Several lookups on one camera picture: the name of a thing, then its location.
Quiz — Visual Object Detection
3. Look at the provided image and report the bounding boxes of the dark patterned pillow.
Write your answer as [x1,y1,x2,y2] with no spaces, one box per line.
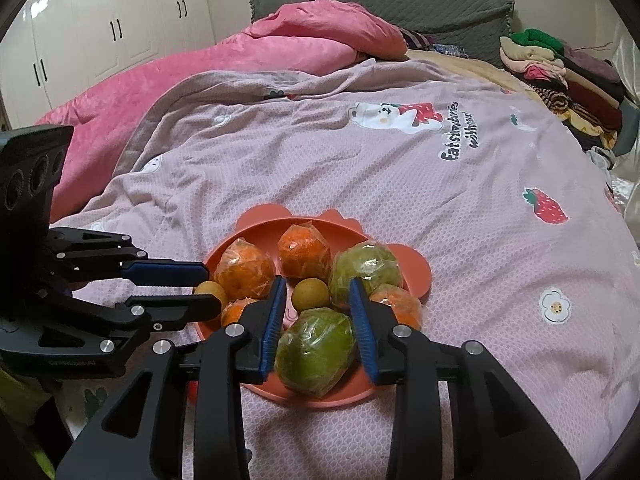
[400,29,468,58]

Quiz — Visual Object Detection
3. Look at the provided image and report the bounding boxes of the coral silicone plate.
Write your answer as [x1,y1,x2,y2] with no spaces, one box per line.
[192,202,433,403]

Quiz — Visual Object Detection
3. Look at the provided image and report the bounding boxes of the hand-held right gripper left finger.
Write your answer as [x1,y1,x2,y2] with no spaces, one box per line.
[55,276,288,480]

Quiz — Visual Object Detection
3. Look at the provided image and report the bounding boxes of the white wardrobe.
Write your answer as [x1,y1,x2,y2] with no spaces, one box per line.
[0,0,217,128]

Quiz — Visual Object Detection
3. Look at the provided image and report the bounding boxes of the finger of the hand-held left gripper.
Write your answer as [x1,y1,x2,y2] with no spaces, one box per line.
[47,227,210,289]
[0,294,222,378]

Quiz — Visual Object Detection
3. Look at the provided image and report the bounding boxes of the person's left forearm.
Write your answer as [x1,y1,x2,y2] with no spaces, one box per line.
[0,367,53,416]

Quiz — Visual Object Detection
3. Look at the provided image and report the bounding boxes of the beige bed sheet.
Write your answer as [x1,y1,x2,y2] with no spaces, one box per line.
[405,49,543,96]

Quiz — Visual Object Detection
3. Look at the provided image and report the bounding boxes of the plastic-wrapped orange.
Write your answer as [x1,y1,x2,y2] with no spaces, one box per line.
[214,238,277,302]
[276,221,332,281]
[220,297,261,328]
[369,283,423,333]

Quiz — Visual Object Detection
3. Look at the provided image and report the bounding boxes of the lilac printed blanket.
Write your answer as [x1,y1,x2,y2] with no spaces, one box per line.
[50,57,640,480]

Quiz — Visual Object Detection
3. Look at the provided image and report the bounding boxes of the small yellow round fruit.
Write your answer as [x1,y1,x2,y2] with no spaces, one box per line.
[194,280,228,311]
[291,277,331,312]

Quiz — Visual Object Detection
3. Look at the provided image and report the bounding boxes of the grey quilted headboard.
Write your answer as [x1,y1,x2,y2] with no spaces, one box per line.
[248,0,516,61]

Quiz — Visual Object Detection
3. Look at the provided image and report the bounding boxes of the pink duvet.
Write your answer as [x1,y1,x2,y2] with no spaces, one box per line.
[35,0,408,223]

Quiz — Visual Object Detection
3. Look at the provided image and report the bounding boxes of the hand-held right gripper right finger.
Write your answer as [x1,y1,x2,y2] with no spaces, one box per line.
[348,277,583,480]

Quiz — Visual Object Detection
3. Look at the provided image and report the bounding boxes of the stack of folded clothes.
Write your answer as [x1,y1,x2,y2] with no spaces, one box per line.
[500,29,631,153]

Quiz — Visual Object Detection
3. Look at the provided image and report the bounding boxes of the plastic-wrapped green citrus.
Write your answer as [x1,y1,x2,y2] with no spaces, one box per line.
[330,241,405,310]
[274,306,358,400]

